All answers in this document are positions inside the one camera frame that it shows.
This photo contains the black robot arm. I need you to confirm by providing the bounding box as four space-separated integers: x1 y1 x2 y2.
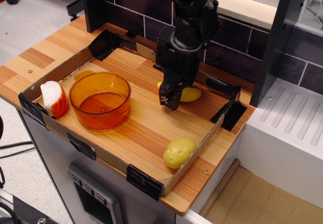
156 0 220 110

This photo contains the orange transparent plastic pot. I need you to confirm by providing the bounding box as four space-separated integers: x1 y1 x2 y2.
68 70 131 131

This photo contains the yellow toy banana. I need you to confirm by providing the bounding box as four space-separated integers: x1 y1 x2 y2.
159 87 202 104

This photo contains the dark grey vertical post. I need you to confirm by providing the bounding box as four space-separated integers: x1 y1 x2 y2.
250 0 305 107

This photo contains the white toy sink drainboard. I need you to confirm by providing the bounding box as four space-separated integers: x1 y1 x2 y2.
245 79 323 163

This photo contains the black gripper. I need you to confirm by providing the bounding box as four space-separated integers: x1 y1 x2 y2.
156 26 203 110

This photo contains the black cable on floor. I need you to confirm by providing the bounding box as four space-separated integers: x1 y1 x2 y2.
0 141 34 159

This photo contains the white orange toy sushi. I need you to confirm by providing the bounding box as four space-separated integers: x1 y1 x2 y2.
40 81 68 118

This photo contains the grey oven control panel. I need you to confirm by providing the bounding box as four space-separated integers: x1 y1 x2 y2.
67 164 124 224

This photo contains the cardboard fence with black tape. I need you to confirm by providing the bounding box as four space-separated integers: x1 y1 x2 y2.
18 30 246 199

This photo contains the yellow-green toy potato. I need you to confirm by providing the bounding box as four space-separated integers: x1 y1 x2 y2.
163 137 196 169

